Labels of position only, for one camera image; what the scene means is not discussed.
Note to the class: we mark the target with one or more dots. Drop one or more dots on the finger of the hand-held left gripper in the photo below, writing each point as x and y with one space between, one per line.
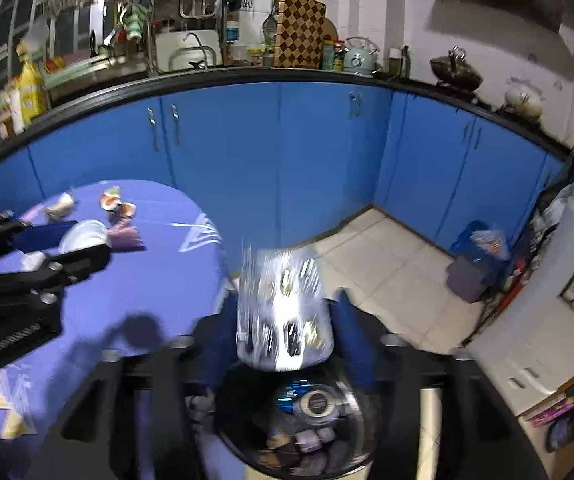
77 262
42 237

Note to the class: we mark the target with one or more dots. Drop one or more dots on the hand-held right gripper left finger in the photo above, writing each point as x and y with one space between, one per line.
219 350

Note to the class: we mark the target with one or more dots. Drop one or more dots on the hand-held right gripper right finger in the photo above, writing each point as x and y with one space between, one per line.
354 345

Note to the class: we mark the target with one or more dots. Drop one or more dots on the white tissue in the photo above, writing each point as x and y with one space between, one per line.
87 235

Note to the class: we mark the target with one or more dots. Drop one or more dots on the yellow white wrapper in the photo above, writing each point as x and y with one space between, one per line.
61 207

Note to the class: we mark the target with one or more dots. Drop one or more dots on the clear plastic wrapper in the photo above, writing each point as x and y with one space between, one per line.
287 310

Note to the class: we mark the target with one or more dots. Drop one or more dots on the blue foil wrapper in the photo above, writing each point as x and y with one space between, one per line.
287 400

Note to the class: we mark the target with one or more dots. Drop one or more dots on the black round trash bin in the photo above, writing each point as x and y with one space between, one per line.
354 440

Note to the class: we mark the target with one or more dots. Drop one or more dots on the pink crumpled wrapper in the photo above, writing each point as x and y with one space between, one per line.
127 237

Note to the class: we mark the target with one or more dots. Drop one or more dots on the blue printed tablecloth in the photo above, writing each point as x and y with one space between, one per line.
142 280

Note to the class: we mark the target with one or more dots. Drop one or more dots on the grey bin blue bag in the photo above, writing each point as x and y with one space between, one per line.
472 270

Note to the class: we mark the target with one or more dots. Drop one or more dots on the yellow dish soap bottle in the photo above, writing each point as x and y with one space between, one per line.
29 95

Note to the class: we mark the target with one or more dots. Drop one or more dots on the white tall appliance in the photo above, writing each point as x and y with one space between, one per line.
532 320

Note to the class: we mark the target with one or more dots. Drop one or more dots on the blue kitchen base cabinets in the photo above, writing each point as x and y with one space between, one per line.
267 150

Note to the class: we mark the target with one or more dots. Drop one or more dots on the purple packet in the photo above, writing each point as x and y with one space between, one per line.
549 412

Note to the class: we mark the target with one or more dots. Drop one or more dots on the black blue round object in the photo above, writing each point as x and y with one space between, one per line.
567 430

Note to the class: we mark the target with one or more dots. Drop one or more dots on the green striped cloth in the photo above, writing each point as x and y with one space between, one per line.
133 22

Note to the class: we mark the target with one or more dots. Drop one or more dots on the steel faucet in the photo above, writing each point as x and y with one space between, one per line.
211 56

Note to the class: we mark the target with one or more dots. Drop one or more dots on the white tub blue label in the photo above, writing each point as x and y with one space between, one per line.
232 31

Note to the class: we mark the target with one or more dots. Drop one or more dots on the mint green kettle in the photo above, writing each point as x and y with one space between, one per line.
359 60

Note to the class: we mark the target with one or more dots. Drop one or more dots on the dark glass bottle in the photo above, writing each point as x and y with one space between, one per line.
406 62

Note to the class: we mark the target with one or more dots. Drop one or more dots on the glass jar red lid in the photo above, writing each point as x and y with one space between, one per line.
339 57

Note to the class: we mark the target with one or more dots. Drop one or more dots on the dark wok with lid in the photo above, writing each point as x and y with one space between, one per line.
454 72

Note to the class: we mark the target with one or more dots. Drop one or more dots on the white ceramic pot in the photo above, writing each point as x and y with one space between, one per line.
522 100

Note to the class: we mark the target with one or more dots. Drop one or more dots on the metal skimmer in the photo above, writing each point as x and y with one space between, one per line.
269 26

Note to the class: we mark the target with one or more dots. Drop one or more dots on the checkered wooden cutting board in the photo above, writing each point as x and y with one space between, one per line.
299 30

